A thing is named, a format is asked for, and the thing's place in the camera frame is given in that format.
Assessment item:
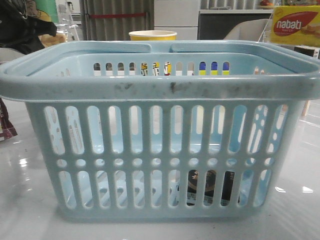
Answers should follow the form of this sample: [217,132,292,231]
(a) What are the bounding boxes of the dark red snack bag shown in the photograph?
[0,99,18,141]

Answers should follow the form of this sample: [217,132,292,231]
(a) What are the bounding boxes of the beige chair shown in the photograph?
[224,18,272,42]

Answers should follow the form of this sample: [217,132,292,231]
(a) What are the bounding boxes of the yellow nabati wafer box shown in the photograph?
[270,5,320,47]

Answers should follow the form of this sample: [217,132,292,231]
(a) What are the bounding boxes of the bagged bread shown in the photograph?
[40,32,67,47]

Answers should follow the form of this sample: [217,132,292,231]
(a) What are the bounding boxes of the left clear acrylic shelf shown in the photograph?
[0,0,81,63]

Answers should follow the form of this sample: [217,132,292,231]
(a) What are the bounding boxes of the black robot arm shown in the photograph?
[0,0,57,55]

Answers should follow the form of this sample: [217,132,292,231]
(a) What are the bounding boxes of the grey curtain with red band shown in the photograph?
[79,0,154,41]

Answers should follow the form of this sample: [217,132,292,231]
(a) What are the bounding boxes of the light blue plastic basket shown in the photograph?
[0,40,320,222]

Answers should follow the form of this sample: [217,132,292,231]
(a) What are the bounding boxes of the yellow paper cup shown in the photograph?
[128,30,178,76]

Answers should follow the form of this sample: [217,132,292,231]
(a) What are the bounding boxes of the white cabinet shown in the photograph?
[154,0,201,40]

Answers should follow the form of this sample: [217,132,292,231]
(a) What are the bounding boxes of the green cartoon snack package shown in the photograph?
[35,0,59,24]

